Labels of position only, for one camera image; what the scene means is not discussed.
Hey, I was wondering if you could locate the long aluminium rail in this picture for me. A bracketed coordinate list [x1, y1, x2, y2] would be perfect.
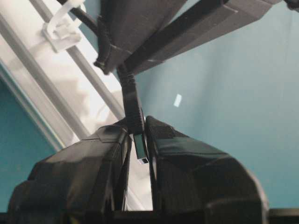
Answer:
[0, 0, 154, 212]

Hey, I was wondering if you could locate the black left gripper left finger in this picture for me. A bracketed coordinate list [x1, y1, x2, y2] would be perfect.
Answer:
[8, 120, 131, 224]

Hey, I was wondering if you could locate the black USB cable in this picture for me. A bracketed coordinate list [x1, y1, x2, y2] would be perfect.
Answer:
[59, 0, 150, 165]

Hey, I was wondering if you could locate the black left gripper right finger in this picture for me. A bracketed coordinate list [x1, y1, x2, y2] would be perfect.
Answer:
[145, 116, 269, 224]

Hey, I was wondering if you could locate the small white tape mark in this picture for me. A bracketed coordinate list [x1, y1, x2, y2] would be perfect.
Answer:
[173, 94, 182, 107]

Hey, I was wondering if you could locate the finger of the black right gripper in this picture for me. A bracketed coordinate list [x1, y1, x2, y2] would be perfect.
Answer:
[94, 0, 194, 75]
[125, 0, 278, 74]

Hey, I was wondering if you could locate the white ring clip middle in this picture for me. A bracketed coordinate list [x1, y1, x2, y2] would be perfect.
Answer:
[42, 0, 86, 53]

